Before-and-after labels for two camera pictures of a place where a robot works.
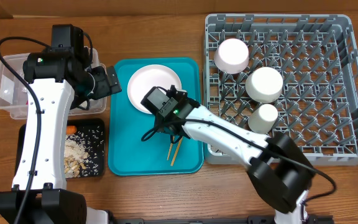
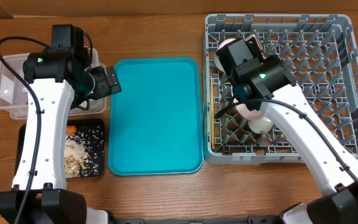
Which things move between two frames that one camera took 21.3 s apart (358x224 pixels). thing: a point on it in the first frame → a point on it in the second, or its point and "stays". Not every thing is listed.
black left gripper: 103,90 stays
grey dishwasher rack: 325,104 stays
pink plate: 146,78 → 244,110
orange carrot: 71,129 stays
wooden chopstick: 176,151 → 212,122
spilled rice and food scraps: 84,152 stays
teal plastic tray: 128,154 stays
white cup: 261,121 stays
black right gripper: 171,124 → 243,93
